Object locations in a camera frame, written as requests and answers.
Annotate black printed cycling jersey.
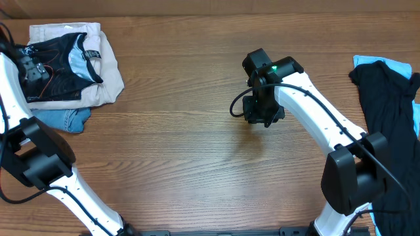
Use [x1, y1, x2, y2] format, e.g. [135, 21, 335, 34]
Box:
[18, 32, 103, 103]

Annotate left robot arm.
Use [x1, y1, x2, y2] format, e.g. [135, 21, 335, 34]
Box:
[1, 24, 137, 235]

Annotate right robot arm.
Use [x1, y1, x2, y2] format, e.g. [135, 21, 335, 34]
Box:
[242, 49, 391, 235]

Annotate folded blue jeans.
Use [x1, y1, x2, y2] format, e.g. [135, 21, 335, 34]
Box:
[31, 108, 91, 133]

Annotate folded beige pants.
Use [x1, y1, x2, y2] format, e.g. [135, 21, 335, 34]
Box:
[29, 22, 125, 109]

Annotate light blue shirt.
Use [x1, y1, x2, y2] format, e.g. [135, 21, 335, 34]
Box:
[352, 54, 420, 236]

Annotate plain black shirt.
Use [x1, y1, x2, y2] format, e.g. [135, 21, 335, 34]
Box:
[348, 60, 420, 236]

